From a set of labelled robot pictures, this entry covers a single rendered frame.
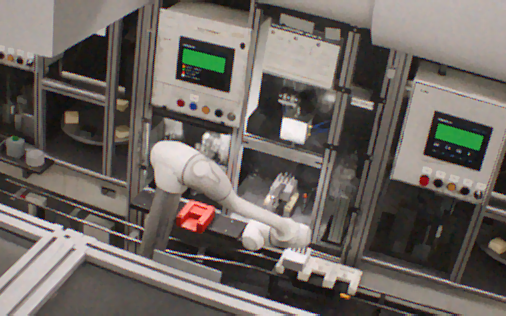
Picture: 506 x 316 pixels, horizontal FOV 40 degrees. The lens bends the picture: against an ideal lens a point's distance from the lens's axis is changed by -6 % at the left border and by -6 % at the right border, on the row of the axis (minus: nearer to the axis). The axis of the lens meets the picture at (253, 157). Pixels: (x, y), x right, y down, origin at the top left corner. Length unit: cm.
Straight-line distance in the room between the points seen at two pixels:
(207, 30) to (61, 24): 281
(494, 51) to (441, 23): 2
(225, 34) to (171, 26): 25
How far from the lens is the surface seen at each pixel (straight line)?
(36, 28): 24
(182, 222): 328
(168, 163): 270
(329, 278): 318
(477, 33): 21
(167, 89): 322
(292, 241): 304
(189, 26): 308
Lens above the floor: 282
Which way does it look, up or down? 29 degrees down
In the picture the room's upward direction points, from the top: 9 degrees clockwise
